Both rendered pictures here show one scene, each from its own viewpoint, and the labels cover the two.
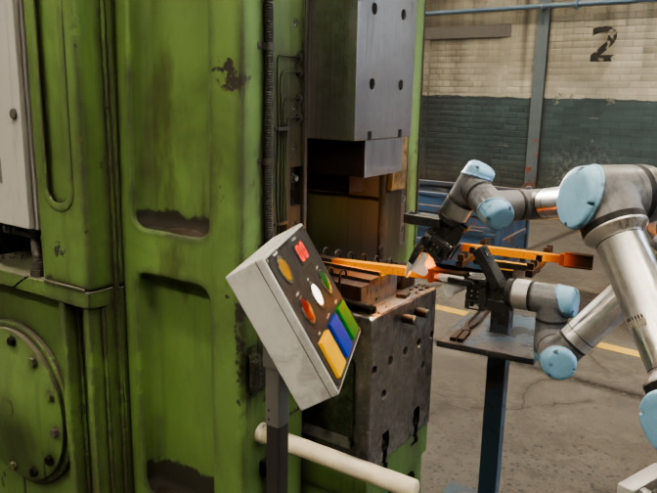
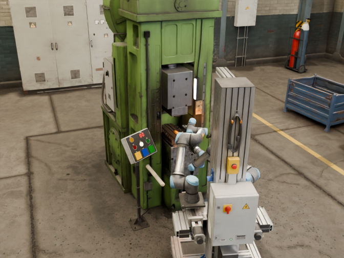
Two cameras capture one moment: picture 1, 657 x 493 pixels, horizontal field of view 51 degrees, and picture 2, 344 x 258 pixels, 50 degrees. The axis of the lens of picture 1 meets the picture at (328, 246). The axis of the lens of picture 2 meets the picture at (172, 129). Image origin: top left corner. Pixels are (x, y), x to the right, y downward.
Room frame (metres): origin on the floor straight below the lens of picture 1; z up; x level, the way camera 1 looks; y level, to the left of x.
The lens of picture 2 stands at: (-1.54, -2.02, 2.84)
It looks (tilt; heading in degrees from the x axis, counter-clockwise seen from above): 24 degrees down; 30
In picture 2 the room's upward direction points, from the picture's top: straight up
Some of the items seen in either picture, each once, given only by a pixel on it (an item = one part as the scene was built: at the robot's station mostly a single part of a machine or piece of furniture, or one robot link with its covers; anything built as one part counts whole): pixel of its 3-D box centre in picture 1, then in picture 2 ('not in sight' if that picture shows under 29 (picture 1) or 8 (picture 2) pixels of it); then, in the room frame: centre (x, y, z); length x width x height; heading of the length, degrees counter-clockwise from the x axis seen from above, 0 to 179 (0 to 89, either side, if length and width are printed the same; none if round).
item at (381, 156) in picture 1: (320, 152); (171, 105); (1.95, 0.03, 1.32); 0.42 x 0.20 x 0.10; 56
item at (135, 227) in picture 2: not in sight; (138, 220); (1.32, 0.10, 0.05); 0.22 x 0.22 x 0.09; 56
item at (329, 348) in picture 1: (330, 354); (137, 155); (1.20, -0.01, 1.01); 0.07 x 0.05 x 0.07; 171
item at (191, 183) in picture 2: not in sight; (191, 184); (1.05, -0.72, 0.98); 0.13 x 0.12 x 0.14; 109
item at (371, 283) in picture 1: (318, 274); (171, 133); (1.95, 0.03, 0.96); 0.42 x 0.20 x 0.09; 56
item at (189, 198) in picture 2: not in sight; (191, 194); (1.05, -0.72, 0.87); 0.15 x 0.15 x 0.10
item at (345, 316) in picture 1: (345, 320); (151, 149); (1.40, -0.04, 1.01); 0.07 x 0.05 x 0.07; 171
